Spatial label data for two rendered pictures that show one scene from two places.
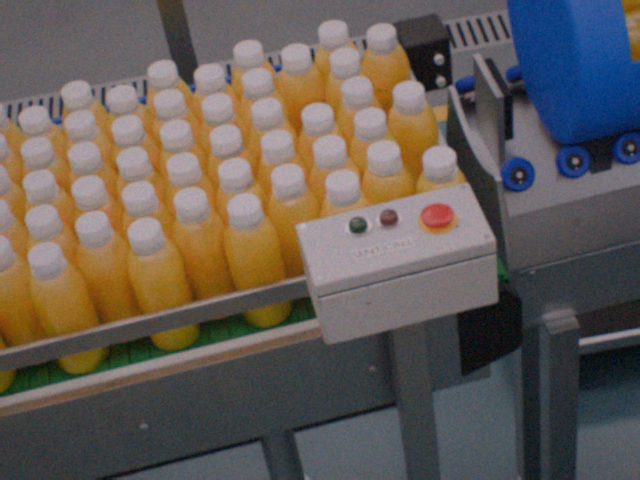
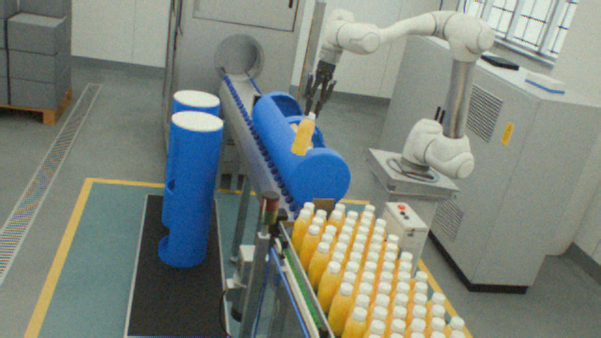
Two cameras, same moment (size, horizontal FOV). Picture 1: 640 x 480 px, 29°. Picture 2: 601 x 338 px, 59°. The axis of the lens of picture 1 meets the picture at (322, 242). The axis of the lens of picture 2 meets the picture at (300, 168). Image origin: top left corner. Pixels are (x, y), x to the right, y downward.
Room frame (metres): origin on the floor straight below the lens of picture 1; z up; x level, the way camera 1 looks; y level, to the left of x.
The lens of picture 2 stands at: (1.94, 1.72, 2.06)
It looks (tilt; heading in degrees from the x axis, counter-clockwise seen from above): 23 degrees down; 255
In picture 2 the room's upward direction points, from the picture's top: 12 degrees clockwise
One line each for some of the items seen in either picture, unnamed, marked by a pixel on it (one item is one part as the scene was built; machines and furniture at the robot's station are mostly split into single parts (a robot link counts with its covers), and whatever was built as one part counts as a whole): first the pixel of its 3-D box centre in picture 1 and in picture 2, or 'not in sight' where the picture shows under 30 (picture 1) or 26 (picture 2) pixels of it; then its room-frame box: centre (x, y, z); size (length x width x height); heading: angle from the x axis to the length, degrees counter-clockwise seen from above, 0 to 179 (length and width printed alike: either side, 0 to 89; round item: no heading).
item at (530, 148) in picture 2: not in sight; (459, 144); (-0.41, -2.12, 0.72); 2.15 x 0.54 x 1.45; 90
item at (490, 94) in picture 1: (494, 111); (320, 210); (1.28, -0.26, 0.99); 0.10 x 0.02 x 0.12; 5
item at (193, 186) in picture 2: not in sight; (189, 192); (1.81, -1.10, 0.59); 0.28 x 0.28 x 0.88
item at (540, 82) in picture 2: not in sight; (545, 84); (-0.39, -1.32, 1.48); 0.24 x 0.12 x 0.08; 98
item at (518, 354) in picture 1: (530, 382); not in sight; (1.36, -0.32, 0.31); 0.06 x 0.06 x 0.63; 5
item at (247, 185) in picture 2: not in sight; (241, 220); (1.45, -1.29, 0.31); 0.06 x 0.06 x 0.63; 5
